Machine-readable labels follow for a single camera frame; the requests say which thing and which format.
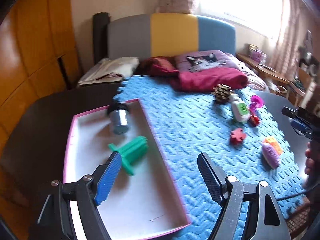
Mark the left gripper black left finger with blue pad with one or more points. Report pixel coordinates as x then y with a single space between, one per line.
55 219

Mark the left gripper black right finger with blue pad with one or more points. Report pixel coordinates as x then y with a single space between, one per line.
264 219

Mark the green plastic spool toy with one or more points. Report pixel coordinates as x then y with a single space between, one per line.
131 152

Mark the black lidded clear jar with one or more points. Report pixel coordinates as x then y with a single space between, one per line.
119 113

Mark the person's hand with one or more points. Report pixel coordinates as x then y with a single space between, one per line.
309 163

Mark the purple oval brush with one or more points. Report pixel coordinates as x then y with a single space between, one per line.
270 155

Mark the orange yellow toy block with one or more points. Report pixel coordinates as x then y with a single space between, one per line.
274 143

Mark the red puzzle piece block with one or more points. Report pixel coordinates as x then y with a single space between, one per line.
237 136

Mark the blue foam floor mat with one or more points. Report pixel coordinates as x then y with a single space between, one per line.
188 124

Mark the small red toy car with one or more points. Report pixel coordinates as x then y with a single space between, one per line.
254 120

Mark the white bottle green label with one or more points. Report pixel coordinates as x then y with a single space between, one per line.
239 109

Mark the white folded pillow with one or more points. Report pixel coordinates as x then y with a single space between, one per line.
108 71

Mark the wooden bedside shelf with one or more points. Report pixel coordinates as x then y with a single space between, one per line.
293 91

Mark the brown spiky pinecone ball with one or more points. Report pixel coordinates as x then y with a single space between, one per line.
222 93

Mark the crimson blanket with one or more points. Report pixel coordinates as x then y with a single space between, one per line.
197 82

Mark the grey yellow blue headboard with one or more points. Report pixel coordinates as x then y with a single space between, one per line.
168 34

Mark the pink gift box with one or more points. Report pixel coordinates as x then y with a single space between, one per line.
256 54

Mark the purple cat print pillow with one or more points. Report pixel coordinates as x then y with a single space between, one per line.
198 61

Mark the magenta plastic ring toy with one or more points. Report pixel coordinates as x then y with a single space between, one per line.
256 103

